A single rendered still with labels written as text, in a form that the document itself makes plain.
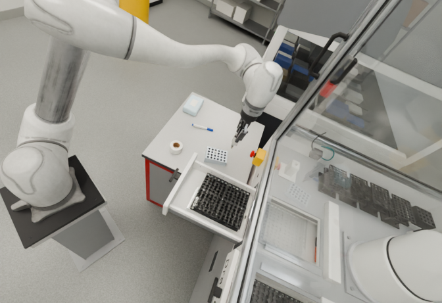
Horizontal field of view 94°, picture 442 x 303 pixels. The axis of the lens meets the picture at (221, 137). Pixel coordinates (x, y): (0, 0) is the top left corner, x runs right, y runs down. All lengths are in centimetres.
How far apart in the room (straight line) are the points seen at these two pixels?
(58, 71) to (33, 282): 139
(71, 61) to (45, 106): 22
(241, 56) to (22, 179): 83
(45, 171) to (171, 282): 117
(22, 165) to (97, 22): 55
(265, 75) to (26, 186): 85
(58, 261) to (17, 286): 21
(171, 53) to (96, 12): 17
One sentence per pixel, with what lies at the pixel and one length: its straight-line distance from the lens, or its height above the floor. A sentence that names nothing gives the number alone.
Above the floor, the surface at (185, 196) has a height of 84.
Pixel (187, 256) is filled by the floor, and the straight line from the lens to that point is 179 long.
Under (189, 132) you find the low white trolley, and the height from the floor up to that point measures 76.
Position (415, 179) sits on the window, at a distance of 37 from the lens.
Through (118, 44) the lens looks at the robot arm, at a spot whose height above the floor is 148.
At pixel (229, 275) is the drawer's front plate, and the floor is 93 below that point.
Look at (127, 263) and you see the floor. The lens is 177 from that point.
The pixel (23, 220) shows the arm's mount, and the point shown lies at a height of 77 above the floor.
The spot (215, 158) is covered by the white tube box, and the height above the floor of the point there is 79.
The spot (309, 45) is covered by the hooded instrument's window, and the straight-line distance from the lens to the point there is 132.
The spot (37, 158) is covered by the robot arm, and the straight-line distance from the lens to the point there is 90.
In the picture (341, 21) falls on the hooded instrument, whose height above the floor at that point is 149.
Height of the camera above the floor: 175
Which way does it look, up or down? 49 degrees down
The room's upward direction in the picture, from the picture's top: 23 degrees clockwise
